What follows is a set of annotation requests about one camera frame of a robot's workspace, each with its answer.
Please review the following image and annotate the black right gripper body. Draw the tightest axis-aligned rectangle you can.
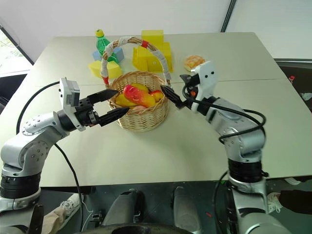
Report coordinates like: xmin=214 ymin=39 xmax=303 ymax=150
xmin=179 ymin=74 xmax=204 ymax=98

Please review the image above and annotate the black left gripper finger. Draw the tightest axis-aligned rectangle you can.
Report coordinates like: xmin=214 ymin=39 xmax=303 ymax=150
xmin=97 ymin=108 xmax=130 ymax=127
xmin=87 ymin=89 xmax=119 ymax=105

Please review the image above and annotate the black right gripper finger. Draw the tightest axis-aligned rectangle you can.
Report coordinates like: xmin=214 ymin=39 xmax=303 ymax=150
xmin=160 ymin=85 xmax=189 ymax=110

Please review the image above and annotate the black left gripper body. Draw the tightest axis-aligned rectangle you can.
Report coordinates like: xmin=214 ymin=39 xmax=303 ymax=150
xmin=74 ymin=96 xmax=103 ymax=128

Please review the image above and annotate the small red yellow fruit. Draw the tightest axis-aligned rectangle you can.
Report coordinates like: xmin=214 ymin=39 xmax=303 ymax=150
xmin=149 ymin=90 xmax=164 ymax=102

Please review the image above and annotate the yellow lemon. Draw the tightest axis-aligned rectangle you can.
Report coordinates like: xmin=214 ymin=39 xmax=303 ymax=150
xmin=115 ymin=94 xmax=137 ymax=107

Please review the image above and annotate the bread bun toy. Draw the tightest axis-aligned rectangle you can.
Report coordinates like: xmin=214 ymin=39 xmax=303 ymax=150
xmin=183 ymin=55 xmax=205 ymax=72

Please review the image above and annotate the yellow foam wedge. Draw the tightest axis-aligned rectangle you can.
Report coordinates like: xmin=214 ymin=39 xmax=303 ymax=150
xmin=88 ymin=59 xmax=122 ymax=79

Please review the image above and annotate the red and yellow mango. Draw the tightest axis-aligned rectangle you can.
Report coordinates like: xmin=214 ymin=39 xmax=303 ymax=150
xmin=123 ymin=84 xmax=156 ymax=108

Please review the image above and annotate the tall yellow foam block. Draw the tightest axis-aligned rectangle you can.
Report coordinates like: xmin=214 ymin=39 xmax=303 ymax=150
xmin=158 ymin=41 xmax=174 ymax=73

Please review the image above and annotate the green bottle with yellow cap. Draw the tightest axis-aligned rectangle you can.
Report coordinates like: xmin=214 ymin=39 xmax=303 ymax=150
xmin=95 ymin=29 xmax=118 ymax=63

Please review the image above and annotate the yellow foam cube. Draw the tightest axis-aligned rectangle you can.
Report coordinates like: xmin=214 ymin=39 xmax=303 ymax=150
xmin=141 ymin=29 xmax=165 ymax=47

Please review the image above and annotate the black pole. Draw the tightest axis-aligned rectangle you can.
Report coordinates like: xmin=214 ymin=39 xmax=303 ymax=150
xmin=220 ymin=0 xmax=236 ymax=33

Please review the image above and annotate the grey rounded robot leg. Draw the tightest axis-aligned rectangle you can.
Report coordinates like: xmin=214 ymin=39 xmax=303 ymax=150
xmin=173 ymin=187 xmax=203 ymax=234
xmin=101 ymin=189 xmax=145 ymax=227

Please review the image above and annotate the crumpled white paper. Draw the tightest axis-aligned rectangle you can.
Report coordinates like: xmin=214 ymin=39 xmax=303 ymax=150
xmin=45 ymin=194 xmax=81 ymax=230

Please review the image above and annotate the dark upright stick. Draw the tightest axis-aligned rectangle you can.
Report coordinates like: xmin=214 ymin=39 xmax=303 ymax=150
xmin=28 ymin=204 xmax=45 ymax=234

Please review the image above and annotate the white crumpled cloth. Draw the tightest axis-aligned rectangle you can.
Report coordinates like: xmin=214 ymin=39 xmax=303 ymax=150
xmin=267 ymin=192 xmax=284 ymax=215

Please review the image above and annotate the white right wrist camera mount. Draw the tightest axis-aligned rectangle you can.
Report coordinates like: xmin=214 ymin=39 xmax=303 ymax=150
xmin=191 ymin=60 xmax=217 ymax=101

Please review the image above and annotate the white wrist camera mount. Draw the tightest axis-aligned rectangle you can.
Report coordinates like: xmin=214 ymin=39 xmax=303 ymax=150
xmin=58 ymin=77 xmax=86 ymax=132
xmin=191 ymin=60 xmax=217 ymax=101

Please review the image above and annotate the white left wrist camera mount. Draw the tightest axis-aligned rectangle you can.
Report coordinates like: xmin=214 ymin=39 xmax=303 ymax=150
xmin=58 ymin=77 xmax=86 ymax=132

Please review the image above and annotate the wicker basket with handle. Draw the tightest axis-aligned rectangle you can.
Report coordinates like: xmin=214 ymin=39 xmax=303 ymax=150
xmin=100 ymin=36 xmax=174 ymax=133

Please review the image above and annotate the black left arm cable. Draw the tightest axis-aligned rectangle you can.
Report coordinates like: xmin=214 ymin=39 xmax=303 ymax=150
xmin=16 ymin=81 xmax=84 ymax=234

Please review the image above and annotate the black window frame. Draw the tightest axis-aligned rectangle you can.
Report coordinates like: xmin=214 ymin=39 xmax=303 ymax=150
xmin=0 ymin=23 xmax=35 ymax=66

